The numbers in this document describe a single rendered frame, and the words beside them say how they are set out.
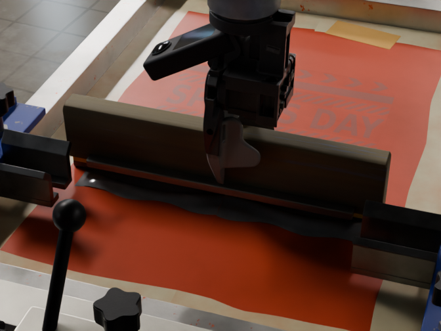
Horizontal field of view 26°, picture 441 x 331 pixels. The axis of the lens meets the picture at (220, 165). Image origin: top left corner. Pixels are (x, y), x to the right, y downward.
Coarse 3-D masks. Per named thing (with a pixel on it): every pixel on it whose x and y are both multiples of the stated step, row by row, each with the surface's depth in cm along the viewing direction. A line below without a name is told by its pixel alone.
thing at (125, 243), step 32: (128, 96) 131; (160, 96) 131; (64, 192) 114; (96, 192) 114; (32, 224) 109; (96, 224) 109; (128, 224) 109; (160, 224) 109; (192, 224) 109; (32, 256) 104; (96, 256) 104; (128, 256) 104; (160, 256) 104; (192, 256) 104
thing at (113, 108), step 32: (96, 128) 111; (128, 128) 110; (160, 128) 108; (192, 128) 107; (256, 128) 107; (128, 160) 113; (160, 160) 111; (192, 160) 110; (288, 160) 105; (320, 160) 104; (352, 160) 103; (384, 160) 102; (288, 192) 108; (320, 192) 106; (352, 192) 105; (384, 192) 104
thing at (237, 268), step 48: (336, 48) 142; (432, 96) 131; (384, 144) 122; (240, 240) 107; (288, 240) 107; (336, 240) 107; (192, 288) 100; (240, 288) 100; (288, 288) 100; (336, 288) 100
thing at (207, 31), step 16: (192, 32) 103; (208, 32) 101; (160, 48) 104; (176, 48) 102; (192, 48) 100; (208, 48) 100; (224, 48) 99; (144, 64) 104; (160, 64) 103; (176, 64) 102; (192, 64) 102
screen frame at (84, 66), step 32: (128, 0) 147; (160, 0) 153; (288, 0) 151; (320, 0) 149; (352, 0) 147; (384, 0) 147; (416, 0) 147; (96, 32) 138; (128, 32) 142; (64, 64) 131; (96, 64) 133; (32, 96) 124; (64, 96) 125; (64, 288) 95; (96, 288) 95; (192, 320) 91; (224, 320) 91
